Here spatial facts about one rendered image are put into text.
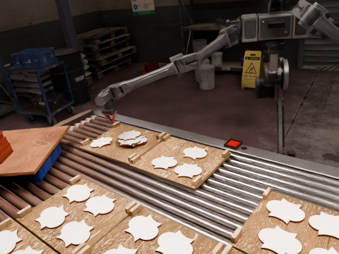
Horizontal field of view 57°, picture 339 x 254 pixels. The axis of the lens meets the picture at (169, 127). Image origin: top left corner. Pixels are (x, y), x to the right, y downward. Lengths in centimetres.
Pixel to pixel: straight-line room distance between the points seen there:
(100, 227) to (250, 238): 58
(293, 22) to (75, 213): 159
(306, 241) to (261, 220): 17
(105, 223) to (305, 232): 75
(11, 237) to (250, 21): 168
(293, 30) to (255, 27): 23
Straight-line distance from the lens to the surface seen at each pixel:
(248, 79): 519
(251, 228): 123
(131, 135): 185
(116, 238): 126
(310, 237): 124
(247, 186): 146
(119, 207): 138
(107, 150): 184
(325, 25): 160
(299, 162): 165
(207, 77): 527
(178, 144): 177
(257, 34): 206
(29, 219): 150
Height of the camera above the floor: 180
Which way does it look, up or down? 26 degrees down
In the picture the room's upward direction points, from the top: 7 degrees counter-clockwise
